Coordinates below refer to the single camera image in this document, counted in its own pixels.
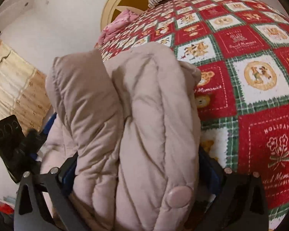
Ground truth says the beige puffer jacket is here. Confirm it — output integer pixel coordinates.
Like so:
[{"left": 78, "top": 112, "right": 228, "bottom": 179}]
[{"left": 41, "top": 42, "right": 201, "bottom": 230}]

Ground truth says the beige side window curtain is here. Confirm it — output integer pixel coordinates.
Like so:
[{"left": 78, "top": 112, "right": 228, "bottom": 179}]
[{"left": 0, "top": 39, "right": 51, "bottom": 134}]

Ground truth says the red teddy bear patchwork bedspread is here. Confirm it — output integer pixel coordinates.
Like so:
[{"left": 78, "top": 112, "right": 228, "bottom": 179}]
[{"left": 97, "top": 0, "right": 289, "bottom": 230}]

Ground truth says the pink floral pillow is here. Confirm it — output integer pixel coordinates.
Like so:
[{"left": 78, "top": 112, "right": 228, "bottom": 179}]
[{"left": 95, "top": 9, "right": 139, "bottom": 48}]

